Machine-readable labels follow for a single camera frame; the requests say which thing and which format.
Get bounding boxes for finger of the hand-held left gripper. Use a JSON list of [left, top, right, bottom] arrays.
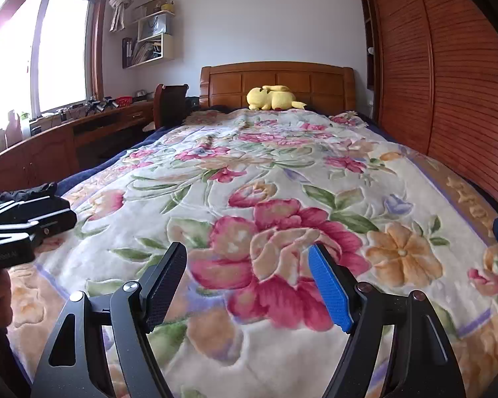
[[27, 211, 78, 245], [0, 194, 71, 232]]

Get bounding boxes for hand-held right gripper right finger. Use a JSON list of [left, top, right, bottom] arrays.
[[308, 244, 467, 398]]

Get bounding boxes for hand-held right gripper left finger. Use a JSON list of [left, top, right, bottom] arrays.
[[31, 241, 188, 398]]

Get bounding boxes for dark folded clothes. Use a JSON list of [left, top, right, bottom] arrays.
[[0, 182, 56, 207]]

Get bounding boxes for person's left hand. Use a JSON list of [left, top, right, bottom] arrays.
[[0, 271, 14, 329]]

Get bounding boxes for wooden desk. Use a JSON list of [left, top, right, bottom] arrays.
[[0, 99, 156, 200]]

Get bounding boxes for floral blanket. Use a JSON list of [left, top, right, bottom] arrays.
[[6, 108, 498, 398]]

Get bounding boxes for wooden framed window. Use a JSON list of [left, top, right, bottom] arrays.
[[0, 0, 111, 133]]

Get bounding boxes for dark wooden chair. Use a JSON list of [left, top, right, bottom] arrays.
[[143, 84, 200, 131]]

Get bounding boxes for yellow plush toy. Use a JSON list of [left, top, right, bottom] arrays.
[[247, 85, 308, 112]]

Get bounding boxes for wooden bed headboard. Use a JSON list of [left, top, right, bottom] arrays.
[[199, 61, 355, 117]]

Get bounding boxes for white paper bag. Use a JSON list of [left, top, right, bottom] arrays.
[[138, 12, 167, 40]]

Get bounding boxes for tied white curtain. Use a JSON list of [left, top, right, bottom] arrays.
[[108, 0, 148, 32]]

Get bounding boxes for wooden louvered wardrobe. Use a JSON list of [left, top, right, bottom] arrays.
[[355, 0, 498, 216]]

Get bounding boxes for white wall shelf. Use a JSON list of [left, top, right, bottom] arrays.
[[122, 0, 177, 69]]

